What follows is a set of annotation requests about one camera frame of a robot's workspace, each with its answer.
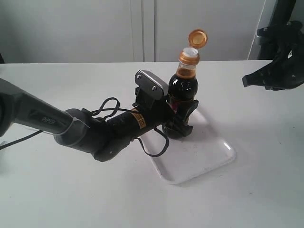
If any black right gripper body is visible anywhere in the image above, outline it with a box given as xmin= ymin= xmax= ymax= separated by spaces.
xmin=257 ymin=20 xmax=304 ymax=90

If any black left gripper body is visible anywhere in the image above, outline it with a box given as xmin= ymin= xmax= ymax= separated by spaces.
xmin=132 ymin=87 xmax=181 ymax=128

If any soy sauce bottle gold cap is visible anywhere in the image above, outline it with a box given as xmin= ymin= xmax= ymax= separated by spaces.
xmin=162 ymin=28 xmax=209 ymax=139

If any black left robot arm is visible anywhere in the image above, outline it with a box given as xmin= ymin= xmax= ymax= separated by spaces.
xmin=0 ymin=79 xmax=181 ymax=162

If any white plastic tray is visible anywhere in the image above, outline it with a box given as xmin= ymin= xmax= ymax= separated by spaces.
xmin=151 ymin=107 xmax=236 ymax=185

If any white cabinet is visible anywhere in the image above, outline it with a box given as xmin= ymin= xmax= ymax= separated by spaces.
xmin=0 ymin=0 xmax=275 ymax=63

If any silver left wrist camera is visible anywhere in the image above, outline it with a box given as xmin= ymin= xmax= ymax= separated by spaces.
xmin=134 ymin=70 xmax=169 ymax=100

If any black vertical post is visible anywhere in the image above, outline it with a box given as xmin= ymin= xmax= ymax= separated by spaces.
xmin=257 ymin=0 xmax=296 ymax=60

